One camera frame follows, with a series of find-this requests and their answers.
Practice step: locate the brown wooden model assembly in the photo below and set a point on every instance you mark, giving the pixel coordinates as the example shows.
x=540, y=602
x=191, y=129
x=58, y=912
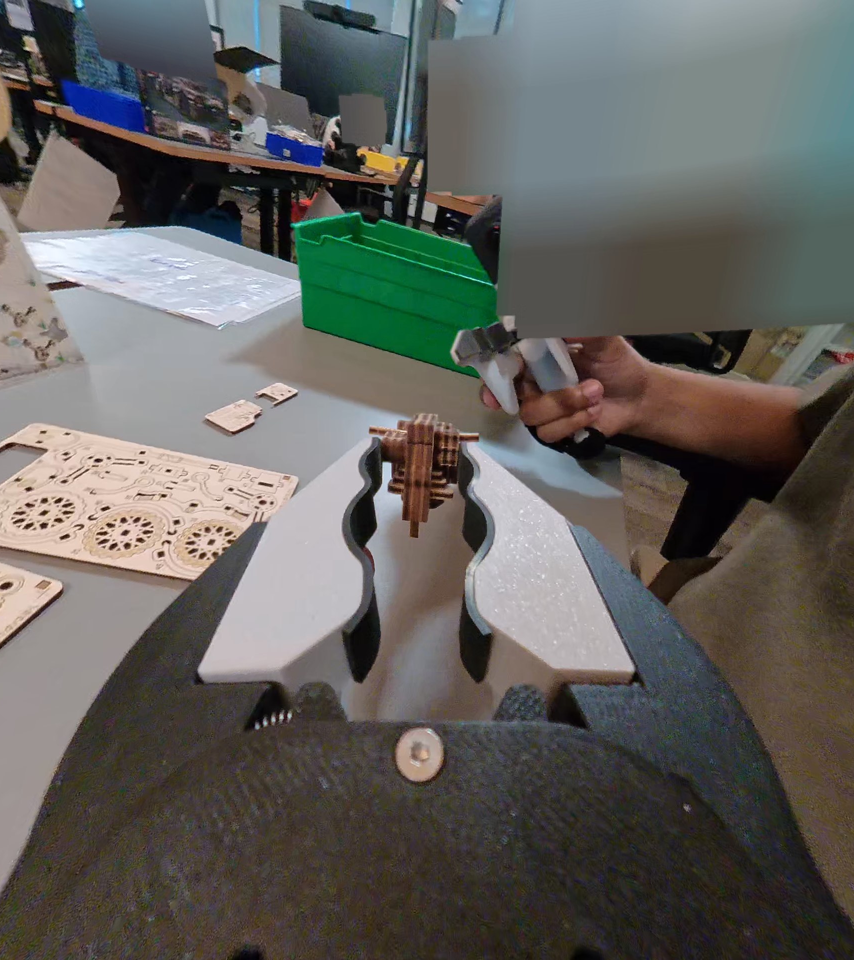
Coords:
x=419, y=457

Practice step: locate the green plastic bin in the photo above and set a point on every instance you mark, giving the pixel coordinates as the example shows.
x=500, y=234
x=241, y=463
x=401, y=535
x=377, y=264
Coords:
x=382, y=300

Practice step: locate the person's right hand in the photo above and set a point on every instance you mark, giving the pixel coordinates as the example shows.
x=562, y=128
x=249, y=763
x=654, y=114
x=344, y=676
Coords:
x=606, y=390

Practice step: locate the wooden puzzle sheet large gears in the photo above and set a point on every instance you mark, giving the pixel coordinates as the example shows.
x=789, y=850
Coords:
x=134, y=480

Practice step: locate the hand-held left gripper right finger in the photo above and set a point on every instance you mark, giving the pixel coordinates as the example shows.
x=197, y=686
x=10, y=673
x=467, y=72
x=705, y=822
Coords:
x=547, y=600

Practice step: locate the person's right forearm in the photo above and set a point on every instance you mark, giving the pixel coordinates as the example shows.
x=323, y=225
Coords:
x=719, y=405

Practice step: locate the brown wooden table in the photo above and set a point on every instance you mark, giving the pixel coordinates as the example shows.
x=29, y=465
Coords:
x=194, y=154

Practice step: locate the black chair frame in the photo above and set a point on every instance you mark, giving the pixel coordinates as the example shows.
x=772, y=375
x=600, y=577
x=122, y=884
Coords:
x=704, y=502

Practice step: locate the small notched wooden piece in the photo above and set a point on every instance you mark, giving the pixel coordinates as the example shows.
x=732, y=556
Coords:
x=277, y=393

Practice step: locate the small engraved wooden piece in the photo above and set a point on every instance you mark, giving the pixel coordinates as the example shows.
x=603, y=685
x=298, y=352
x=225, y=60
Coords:
x=232, y=416

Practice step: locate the white cardboard sheet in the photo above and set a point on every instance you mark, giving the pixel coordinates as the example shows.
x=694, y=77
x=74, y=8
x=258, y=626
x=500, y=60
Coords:
x=67, y=187

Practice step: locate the blue plastic bin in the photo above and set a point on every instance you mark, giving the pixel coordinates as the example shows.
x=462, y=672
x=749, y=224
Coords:
x=101, y=105
x=295, y=148

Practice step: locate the printed cardboard box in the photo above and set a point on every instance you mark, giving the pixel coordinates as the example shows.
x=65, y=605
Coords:
x=187, y=112

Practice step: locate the person's brown shirt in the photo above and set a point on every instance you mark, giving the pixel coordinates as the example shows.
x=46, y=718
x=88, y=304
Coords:
x=809, y=600

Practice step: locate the black monitor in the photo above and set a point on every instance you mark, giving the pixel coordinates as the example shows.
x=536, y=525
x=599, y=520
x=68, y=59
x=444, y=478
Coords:
x=344, y=60

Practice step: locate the clear plastic sleeve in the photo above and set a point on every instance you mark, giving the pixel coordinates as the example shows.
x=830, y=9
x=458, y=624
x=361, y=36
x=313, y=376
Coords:
x=157, y=274

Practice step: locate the yellow box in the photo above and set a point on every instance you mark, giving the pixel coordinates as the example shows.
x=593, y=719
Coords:
x=382, y=161

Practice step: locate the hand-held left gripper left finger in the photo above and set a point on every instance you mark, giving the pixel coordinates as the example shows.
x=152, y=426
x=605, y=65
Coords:
x=292, y=600

